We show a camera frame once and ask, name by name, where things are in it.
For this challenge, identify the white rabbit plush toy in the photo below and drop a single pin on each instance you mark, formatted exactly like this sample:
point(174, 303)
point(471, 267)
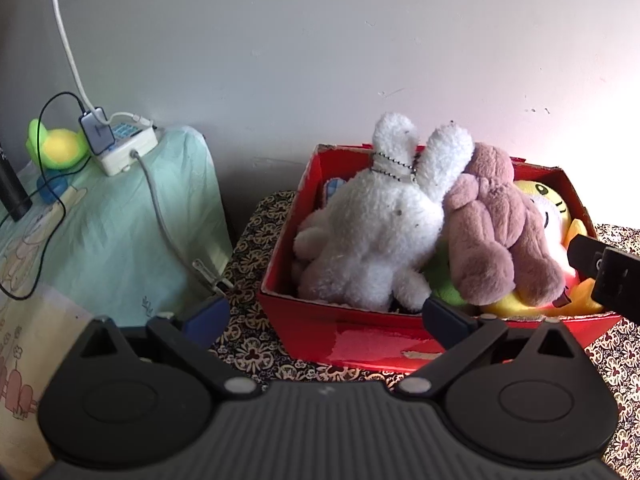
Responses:
point(367, 247)

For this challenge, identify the floral patterned tablecloth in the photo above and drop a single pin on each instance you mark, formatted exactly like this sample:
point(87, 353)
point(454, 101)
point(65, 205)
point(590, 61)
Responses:
point(250, 343)

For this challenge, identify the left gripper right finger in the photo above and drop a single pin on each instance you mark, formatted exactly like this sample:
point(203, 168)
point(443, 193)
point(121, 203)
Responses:
point(465, 340)

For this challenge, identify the green bean plush toy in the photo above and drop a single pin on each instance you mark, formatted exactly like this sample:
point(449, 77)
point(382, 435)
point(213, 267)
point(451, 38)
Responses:
point(437, 273)

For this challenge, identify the pink teddy bear plush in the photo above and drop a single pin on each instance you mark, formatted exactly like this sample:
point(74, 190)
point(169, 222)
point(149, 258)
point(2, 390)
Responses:
point(496, 241)

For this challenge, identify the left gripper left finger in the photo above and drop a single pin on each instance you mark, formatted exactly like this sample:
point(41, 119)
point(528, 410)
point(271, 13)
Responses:
point(183, 340)

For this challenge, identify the yellow tiger plush toy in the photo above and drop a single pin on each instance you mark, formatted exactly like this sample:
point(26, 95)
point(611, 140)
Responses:
point(560, 228)

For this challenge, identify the red cardboard box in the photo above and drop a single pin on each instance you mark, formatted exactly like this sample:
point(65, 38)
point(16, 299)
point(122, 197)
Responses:
point(342, 336)

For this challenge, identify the light green bed sheet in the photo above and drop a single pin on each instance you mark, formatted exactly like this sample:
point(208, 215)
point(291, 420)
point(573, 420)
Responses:
point(121, 246)

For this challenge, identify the black cylindrical object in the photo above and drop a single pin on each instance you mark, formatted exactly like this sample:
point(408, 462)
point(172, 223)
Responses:
point(12, 193)

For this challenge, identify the white power strip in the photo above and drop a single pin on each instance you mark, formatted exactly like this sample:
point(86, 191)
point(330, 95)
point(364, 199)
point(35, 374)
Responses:
point(128, 138)

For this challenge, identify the grey phone charger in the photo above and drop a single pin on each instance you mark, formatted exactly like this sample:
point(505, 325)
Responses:
point(99, 135)

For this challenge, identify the yellow green plush toy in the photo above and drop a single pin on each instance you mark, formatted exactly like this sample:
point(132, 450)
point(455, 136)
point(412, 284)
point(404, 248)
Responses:
point(56, 149)

